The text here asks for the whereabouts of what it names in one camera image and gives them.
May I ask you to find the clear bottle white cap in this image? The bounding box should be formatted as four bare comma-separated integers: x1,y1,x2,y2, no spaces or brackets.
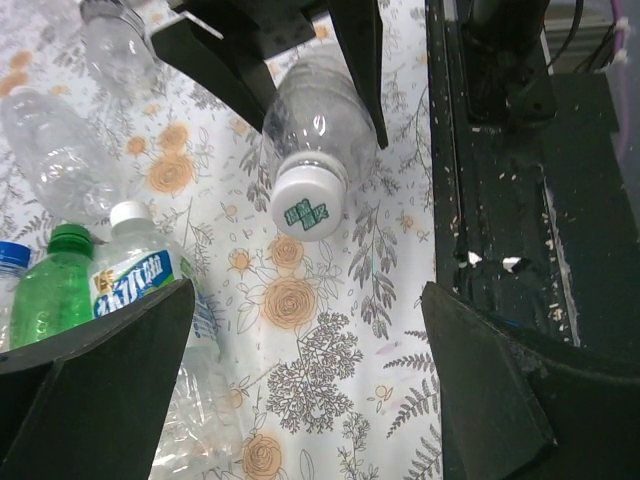
259,42,379,196

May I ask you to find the small clear bottle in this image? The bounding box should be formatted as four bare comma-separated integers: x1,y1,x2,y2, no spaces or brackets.
79,0,157,98

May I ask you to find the floral patterned table mat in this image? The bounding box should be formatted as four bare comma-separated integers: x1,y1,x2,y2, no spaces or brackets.
1,1,443,479

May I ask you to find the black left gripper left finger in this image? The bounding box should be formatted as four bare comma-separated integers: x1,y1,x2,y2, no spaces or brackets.
0,278,196,480

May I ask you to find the clear bottle blue label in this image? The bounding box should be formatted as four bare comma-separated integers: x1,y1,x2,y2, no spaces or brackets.
0,241,31,352

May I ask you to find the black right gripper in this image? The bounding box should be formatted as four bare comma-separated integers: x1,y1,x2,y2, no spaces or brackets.
151,0,389,149

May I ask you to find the green plastic bottle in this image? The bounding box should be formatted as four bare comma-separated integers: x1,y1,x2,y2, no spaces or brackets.
9,224,94,349

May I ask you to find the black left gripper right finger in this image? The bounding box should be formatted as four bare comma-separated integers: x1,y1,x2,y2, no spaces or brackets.
421,282,639,479

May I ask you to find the aluminium frame rail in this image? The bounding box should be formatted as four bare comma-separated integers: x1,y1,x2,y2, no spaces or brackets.
542,1,633,74

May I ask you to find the clear bottle lemon label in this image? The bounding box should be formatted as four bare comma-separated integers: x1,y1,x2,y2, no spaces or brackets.
88,200,242,479

